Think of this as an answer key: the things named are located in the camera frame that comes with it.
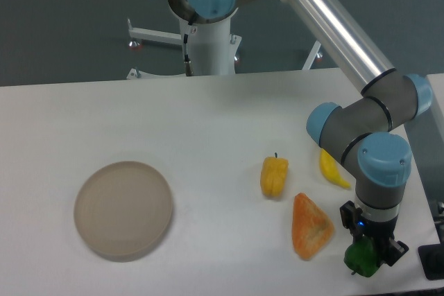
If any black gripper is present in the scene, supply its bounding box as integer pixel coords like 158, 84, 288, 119
339, 201, 409, 267

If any green toy pepper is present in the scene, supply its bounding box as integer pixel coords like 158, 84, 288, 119
343, 236, 379, 277

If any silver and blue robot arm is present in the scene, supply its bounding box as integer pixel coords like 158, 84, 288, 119
168, 0, 433, 272

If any yellow toy chili pepper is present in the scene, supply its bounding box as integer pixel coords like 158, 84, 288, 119
319, 149, 351, 189

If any yellow toy bell pepper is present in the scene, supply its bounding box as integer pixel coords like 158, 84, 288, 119
259, 153, 289, 199

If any beige round plate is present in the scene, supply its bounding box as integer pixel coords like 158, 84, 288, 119
74, 161, 173, 262

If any black device at table edge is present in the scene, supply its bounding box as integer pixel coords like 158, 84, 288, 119
417, 200, 444, 280

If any orange triangular toy food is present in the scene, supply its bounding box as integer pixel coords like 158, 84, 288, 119
291, 193, 335, 261

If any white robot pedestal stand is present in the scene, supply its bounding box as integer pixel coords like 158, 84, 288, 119
125, 15, 324, 80

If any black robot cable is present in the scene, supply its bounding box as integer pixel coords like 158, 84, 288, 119
182, 11, 199, 77

